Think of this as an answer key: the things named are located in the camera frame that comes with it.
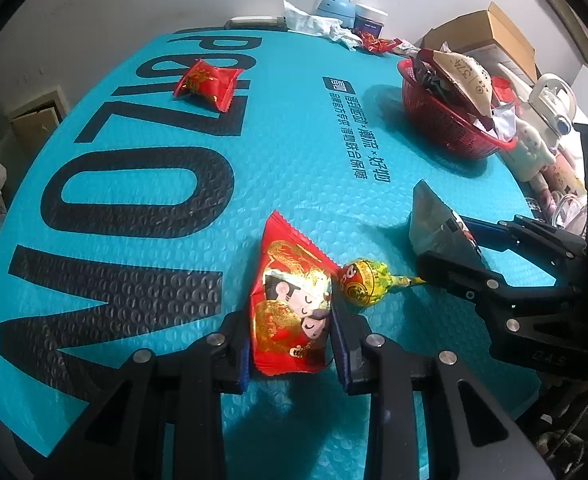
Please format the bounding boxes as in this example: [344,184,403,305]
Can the yellow green lollipop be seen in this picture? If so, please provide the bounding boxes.
[337,258,426,308]

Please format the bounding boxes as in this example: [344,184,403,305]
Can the red cartoon candy packet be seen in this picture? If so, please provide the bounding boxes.
[250,211,337,377]

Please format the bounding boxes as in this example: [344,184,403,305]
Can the white black printed snack packet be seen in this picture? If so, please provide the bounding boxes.
[409,180,486,268]

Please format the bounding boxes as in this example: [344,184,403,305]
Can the white snack wrapper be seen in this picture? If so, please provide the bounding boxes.
[492,102,518,142]

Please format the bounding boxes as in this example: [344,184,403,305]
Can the white red plum drink bag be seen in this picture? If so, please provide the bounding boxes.
[418,49,494,130]

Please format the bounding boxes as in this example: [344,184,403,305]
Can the small red candy packet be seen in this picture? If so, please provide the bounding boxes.
[172,58,243,113]

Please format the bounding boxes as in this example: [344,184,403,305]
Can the white cartoon water bottle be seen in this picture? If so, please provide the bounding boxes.
[497,64,577,182]

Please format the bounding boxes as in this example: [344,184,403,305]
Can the red plastic basket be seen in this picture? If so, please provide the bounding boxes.
[397,58,518,160]

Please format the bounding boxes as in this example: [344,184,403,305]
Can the teal bubble mat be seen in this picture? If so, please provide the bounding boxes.
[0,29,529,459]

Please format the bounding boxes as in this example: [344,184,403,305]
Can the framed picture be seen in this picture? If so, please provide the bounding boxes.
[544,0,588,64]

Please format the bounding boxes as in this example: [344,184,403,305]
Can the cardboard box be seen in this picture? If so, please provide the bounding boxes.
[421,2,538,84]

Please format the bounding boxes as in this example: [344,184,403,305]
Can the small crumpled white wrapper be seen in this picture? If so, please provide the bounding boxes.
[392,40,420,58]

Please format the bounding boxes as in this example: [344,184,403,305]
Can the red snack packet by jar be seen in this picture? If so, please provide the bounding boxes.
[357,32,401,54]

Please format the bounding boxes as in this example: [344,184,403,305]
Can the white lid purple jar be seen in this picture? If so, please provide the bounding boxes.
[354,3,388,38]

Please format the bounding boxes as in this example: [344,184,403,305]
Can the blue deer humidifier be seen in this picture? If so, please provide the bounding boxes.
[317,0,356,29]

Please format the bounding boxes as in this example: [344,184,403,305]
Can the crumpled white tissue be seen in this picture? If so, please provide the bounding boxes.
[283,0,362,51]

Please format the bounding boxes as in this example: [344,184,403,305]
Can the white remote control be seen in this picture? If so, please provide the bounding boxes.
[224,15,288,32]

